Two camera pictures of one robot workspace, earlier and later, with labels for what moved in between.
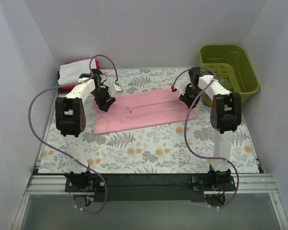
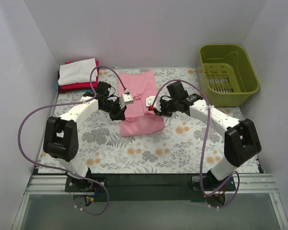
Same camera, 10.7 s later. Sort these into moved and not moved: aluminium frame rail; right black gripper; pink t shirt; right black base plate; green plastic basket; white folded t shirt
Moved: right black gripper; pink t shirt
Not moved: right black base plate; green plastic basket; aluminium frame rail; white folded t shirt
